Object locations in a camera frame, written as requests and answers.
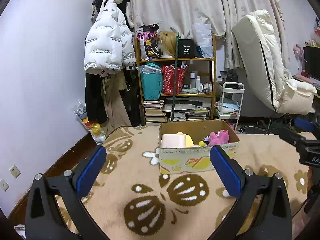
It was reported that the black box with 40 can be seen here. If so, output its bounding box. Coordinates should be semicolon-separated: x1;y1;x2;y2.
178;39;195;58

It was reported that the white rolling cart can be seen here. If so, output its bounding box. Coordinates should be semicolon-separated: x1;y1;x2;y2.
215;81;245;131

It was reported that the wooden shelf unit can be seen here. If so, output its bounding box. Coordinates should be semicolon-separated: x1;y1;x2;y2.
135;35;217;120

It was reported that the plastic bag with toys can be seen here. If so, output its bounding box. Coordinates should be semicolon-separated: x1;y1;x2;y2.
74;101;106;145

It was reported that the wall socket upper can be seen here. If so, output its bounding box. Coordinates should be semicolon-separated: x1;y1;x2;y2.
9;165;21;179

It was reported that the green pole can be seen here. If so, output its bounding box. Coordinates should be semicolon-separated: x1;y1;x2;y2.
170;31;180;122

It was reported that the blonde wig on head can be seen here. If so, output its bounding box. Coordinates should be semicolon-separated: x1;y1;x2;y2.
157;31;176;58

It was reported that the open cardboard box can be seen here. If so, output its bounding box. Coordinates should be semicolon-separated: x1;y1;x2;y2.
159;119;240;174

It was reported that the wall socket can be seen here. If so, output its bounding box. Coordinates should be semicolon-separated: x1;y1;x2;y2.
0;179;9;192
9;165;21;179

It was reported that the pink swirl roll plush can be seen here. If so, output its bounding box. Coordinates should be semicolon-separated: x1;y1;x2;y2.
161;134;186;148

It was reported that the stack of books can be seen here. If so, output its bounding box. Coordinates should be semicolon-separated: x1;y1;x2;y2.
143;100;168;126

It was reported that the beige hanging coat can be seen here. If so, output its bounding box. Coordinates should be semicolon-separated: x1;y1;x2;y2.
101;74;131;135

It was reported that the purple haired doll plush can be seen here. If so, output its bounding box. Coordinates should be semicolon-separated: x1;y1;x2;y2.
202;135;210;145

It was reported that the wall socket lower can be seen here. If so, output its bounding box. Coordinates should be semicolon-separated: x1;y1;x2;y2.
0;179;9;192

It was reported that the white puffer jacket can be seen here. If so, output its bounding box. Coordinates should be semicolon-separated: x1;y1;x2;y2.
84;0;136;76

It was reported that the white folded mattress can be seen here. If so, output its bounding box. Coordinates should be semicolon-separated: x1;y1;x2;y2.
232;9;317;115

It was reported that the floral curtain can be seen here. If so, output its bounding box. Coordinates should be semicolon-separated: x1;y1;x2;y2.
127;0;290;69

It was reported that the red patterned bag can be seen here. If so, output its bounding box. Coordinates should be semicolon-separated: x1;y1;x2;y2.
162;66;186;95

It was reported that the pink plush toy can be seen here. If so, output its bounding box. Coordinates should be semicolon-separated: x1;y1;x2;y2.
209;129;229;146

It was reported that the teal bag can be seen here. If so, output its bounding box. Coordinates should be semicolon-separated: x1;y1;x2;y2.
138;62;163;100

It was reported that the beige brown patterned blanket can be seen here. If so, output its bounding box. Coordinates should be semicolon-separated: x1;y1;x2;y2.
82;126;308;239

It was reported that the yellow dog plush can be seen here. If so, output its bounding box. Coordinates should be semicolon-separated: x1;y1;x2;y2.
177;132;207;148

